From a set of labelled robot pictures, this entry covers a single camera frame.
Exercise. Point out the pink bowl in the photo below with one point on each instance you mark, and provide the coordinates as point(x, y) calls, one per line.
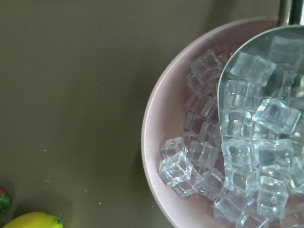
point(165, 114)

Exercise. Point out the metal ice scoop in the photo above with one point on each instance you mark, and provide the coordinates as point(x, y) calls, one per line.
point(256, 159)

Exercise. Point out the clear ice cube top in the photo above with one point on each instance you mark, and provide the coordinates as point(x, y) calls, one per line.
point(276, 116)

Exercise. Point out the clear ice cube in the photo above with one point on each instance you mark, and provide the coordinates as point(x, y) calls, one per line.
point(276, 116)
point(179, 173)

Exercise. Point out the clear ice cube left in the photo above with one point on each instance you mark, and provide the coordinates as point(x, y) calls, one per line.
point(179, 173)

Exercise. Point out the yellow lemon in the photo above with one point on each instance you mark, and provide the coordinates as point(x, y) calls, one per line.
point(35, 220)

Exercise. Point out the red strawberry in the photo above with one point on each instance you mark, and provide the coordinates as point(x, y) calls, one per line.
point(5, 200)

